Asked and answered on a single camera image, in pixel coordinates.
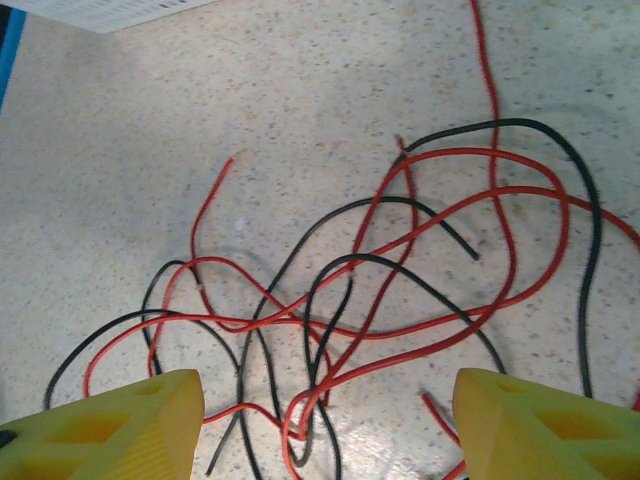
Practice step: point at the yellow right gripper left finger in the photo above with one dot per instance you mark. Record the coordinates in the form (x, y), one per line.
(100, 440)

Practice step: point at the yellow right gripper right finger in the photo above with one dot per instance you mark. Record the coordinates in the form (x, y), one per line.
(550, 440)

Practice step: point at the white plastic basket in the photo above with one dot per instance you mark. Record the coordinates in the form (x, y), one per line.
(100, 12)

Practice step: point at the blue table border strip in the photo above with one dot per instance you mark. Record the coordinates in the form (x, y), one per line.
(10, 50)

